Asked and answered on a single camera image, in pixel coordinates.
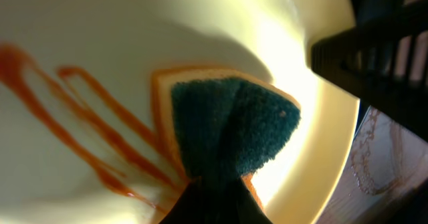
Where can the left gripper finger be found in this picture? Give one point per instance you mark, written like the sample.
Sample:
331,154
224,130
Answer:
234,204

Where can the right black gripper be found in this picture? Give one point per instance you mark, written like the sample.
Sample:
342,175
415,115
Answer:
382,60

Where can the green and yellow sponge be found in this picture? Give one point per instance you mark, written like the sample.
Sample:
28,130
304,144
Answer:
218,124

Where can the yellow plate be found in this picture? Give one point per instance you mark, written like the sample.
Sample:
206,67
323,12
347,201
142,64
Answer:
120,43

